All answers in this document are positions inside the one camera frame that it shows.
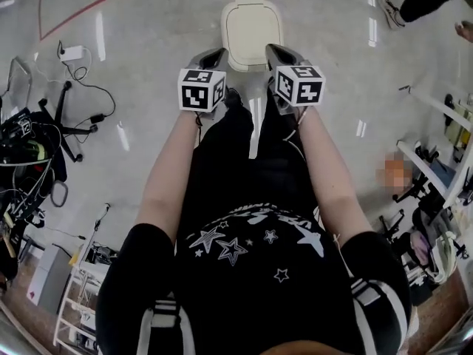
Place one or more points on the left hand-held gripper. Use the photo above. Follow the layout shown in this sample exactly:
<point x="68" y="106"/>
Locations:
<point x="194" y="96"/>

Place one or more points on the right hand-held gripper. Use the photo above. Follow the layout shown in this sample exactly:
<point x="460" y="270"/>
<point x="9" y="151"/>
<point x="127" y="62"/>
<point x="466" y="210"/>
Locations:
<point x="303" y="91"/>

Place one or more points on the person's left forearm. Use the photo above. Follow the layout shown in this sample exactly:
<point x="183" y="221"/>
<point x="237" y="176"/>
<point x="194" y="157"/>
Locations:
<point x="170" y="168"/>

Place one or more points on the person's right forearm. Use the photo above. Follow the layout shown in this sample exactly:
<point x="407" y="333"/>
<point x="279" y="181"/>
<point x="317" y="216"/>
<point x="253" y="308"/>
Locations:
<point x="332" y="176"/>

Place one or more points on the person's left black shoe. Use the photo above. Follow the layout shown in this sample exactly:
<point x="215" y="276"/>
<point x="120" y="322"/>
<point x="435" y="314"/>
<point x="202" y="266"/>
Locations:
<point x="233" y="97"/>

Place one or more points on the person's black trousers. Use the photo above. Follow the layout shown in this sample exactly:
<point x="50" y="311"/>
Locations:
<point x="218" y="168"/>

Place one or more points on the white power strip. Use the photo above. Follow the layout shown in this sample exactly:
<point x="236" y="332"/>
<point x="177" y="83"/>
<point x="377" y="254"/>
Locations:
<point x="72" y="53"/>

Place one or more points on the black office chair star base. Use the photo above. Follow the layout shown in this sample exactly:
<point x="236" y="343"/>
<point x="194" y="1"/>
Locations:
<point x="63" y="105"/>

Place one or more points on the white desk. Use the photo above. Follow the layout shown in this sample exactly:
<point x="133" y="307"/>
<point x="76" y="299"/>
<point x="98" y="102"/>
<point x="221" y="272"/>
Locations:
<point x="421" y="165"/>

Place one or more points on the spare hand-held gripper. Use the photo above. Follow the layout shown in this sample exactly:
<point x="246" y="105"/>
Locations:
<point x="25" y="127"/>

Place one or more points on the black office chair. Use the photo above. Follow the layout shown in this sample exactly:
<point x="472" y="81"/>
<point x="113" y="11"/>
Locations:
<point x="417" y="235"/>
<point x="432" y="194"/>

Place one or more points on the black backpack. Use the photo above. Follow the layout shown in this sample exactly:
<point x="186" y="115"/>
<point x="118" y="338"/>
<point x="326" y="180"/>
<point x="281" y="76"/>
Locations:
<point x="22" y="176"/>

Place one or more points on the person's black star T-shirt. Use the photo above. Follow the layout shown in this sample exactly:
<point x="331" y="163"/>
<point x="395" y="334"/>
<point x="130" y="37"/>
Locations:
<point x="258" y="290"/>

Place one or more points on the white tote bag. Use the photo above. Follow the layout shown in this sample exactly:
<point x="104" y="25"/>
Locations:
<point x="445" y="257"/>

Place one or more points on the grey box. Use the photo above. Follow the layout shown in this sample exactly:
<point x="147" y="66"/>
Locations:
<point x="50" y="276"/>

